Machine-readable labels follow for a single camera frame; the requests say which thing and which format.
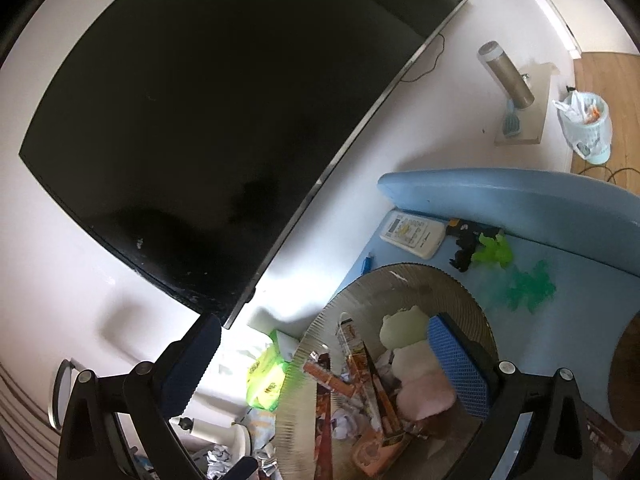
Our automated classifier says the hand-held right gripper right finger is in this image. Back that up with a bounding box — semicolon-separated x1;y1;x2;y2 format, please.
427;312;594;480

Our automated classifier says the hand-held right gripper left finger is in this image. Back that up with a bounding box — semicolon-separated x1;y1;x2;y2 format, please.
57;313;223;480

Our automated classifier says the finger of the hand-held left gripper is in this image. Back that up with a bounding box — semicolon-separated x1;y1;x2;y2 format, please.
227;455;260;480

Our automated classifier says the white red plush toy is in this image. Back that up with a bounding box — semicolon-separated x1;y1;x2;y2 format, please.
379;307;458;421

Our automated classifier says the large white paper ball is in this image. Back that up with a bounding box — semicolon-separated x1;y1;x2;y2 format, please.
332;407;371;441

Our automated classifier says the orange printed snack box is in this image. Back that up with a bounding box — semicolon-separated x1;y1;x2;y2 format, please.
350;427;414;479

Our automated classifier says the white desk lamp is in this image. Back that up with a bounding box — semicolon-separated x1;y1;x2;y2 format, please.
172;417;254;461

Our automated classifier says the green tissue pack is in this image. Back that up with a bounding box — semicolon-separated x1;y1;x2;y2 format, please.
247;329;302;413

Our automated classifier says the dark green toy figure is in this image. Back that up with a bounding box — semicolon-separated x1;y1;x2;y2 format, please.
502;259;557;314

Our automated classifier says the black toy figure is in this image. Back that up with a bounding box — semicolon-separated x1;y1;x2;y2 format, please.
446;218;504;274

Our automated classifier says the light green toy figure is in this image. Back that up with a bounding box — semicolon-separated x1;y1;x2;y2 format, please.
472;233;515;269

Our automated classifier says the white remote control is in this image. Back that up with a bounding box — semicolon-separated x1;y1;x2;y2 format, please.
379;209;446;260

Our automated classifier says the grey curved rim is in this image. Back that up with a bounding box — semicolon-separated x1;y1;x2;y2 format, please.
47;357;77;431

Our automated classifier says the brown round object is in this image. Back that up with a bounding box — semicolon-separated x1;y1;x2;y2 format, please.
607;309;640;434

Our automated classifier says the black flat screen television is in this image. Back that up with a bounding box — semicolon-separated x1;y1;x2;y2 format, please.
19;0;475;330

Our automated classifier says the blue brush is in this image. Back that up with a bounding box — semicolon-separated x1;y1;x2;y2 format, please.
502;99;521;139

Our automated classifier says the light blue wastebasket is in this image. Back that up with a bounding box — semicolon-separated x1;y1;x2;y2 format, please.
556;91;614;164

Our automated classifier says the white plastic bag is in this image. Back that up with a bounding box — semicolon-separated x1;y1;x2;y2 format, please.
552;89;608;133

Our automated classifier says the metal thermos bottle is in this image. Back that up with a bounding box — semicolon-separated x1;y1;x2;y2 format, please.
477;40;536;111

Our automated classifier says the black floor cable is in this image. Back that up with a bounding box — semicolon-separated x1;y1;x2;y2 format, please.
575;162;640;187

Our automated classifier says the wooden wall shelf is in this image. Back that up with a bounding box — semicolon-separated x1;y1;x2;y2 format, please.
494;62;559;146

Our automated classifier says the thin black television cable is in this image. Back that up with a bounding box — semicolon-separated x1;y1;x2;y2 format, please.
402;32;446;83

